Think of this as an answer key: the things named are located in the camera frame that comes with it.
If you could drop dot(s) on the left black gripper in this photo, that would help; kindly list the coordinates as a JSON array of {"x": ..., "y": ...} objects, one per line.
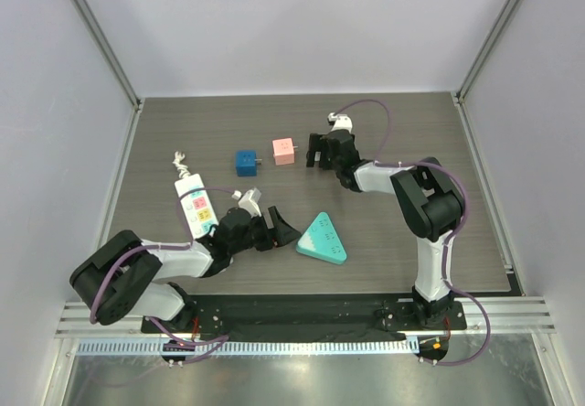
[{"x": 281, "y": 232}]

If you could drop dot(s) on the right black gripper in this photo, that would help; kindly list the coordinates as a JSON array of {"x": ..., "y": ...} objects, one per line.
[{"x": 323, "y": 150}]

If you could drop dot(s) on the pink cube plug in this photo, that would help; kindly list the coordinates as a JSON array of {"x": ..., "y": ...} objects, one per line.
[{"x": 284, "y": 151}]

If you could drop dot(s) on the teal triangular socket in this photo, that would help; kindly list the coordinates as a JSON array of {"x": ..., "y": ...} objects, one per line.
[{"x": 321, "y": 241}]

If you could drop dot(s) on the blue cube plug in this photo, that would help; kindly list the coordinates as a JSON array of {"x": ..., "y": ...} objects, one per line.
[{"x": 246, "y": 163}]

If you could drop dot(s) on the white multicolour power strip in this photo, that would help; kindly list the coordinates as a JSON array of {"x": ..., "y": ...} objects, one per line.
[{"x": 196, "y": 205}]

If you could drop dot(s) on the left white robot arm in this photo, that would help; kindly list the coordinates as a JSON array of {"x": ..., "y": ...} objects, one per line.
[{"x": 131, "y": 276}]

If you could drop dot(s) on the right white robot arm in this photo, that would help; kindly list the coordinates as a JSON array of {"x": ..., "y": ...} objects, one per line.
[{"x": 431, "y": 200}]

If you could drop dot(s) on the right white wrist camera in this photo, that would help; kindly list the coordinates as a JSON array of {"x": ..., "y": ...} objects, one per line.
[{"x": 340, "y": 121}]

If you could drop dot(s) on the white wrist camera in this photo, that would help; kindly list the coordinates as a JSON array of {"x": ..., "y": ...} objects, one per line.
[
  {"x": 248, "y": 201},
  {"x": 340, "y": 121}
]

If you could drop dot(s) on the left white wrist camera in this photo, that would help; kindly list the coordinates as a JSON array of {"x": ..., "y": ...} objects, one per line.
[{"x": 248, "y": 201}]

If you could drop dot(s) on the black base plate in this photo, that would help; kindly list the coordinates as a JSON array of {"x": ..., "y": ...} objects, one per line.
[{"x": 308, "y": 318}]

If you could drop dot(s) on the white slotted cable duct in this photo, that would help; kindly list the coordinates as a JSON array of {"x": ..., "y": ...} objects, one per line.
[{"x": 161, "y": 347}]

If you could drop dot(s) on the aluminium frame rail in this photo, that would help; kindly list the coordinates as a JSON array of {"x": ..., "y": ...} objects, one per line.
[{"x": 507, "y": 315}]

